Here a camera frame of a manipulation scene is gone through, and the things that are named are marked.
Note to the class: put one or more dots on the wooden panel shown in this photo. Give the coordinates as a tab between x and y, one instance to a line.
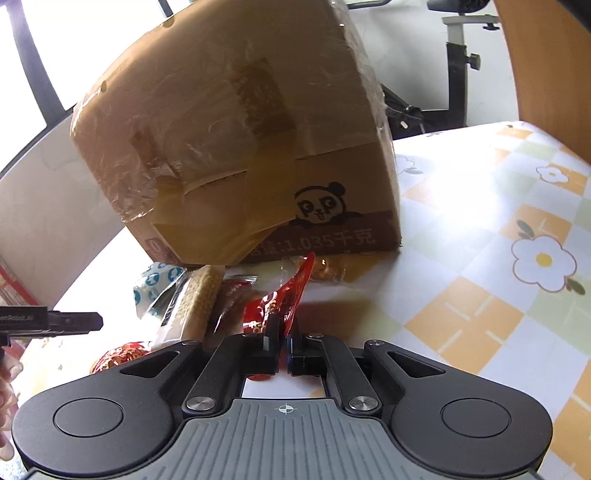
545	69

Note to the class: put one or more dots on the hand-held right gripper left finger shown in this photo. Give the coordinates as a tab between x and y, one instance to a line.
270	350

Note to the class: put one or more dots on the red printed box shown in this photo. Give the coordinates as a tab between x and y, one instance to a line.
14	286

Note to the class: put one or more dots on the checked flower tablecloth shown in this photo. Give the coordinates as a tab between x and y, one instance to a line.
461	277

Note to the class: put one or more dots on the round red snack packet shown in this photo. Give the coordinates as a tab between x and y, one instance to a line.
120	356

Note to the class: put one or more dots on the black exercise bike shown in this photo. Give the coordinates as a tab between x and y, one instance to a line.
455	69

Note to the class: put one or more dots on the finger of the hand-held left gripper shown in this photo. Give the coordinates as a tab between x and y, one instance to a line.
76	322

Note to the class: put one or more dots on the blue white patterned packet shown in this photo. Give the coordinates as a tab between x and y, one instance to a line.
154	279

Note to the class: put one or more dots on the red gold-print snack packet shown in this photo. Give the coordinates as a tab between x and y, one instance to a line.
291	295

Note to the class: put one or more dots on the orange clear snack packet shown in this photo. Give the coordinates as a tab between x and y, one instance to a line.
328	270

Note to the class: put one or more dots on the brown clear snack packet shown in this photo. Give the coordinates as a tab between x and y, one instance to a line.
231	300

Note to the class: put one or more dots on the beige cracker packet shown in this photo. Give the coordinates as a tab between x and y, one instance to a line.
198	295

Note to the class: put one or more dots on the person's left hand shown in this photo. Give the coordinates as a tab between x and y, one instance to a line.
8	392

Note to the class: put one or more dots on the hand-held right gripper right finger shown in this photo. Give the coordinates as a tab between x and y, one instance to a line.
300	355

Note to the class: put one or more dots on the plastic-lined cardboard box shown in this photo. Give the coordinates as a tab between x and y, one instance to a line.
231	138

